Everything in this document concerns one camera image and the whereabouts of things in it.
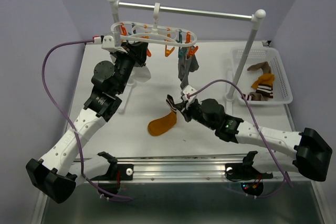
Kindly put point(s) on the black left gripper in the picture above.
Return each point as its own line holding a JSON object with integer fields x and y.
{"x": 137, "y": 51}

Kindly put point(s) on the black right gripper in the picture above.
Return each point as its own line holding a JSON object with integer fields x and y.
{"x": 185, "y": 111}

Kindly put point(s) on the white clip hanger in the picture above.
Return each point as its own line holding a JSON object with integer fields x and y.
{"x": 170, "y": 37}

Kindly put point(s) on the mustard yellow sock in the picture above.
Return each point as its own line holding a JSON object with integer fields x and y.
{"x": 162, "y": 125}
{"x": 264, "y": 84}

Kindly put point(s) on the grey sock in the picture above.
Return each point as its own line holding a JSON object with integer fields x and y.
{"x": 183, "y": 70}
{"x": 192, "y": 63}

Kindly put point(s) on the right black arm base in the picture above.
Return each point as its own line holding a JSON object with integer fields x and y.
{"x": 236, "y": 172}

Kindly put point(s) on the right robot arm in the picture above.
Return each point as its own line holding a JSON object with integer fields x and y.
{"x": 306, "y": 152}

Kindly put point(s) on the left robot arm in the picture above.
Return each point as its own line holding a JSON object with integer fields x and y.
{"x": 58, "y": 172}

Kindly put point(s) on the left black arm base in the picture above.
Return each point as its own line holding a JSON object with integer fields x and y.
{"x": 106, "y": 167}

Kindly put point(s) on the striped maroon white sock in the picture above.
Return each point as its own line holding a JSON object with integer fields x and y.
{"x": 257, "y": 96}

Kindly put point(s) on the brown beige sock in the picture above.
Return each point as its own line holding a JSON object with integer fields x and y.
{"x": 264, "y": 66}

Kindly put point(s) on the white plastic basket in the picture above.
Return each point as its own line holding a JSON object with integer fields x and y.
{"x": 281, "y": 89}

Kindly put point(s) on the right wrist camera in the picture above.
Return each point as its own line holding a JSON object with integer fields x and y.
{"x": 188, "y": 94}

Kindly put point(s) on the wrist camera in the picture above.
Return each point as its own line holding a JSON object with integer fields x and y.
{"x": 110, "y": 42}
{"x": 188, "y": 94}

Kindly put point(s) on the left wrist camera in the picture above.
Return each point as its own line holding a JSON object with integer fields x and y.
{"x": 110, "y": 42}

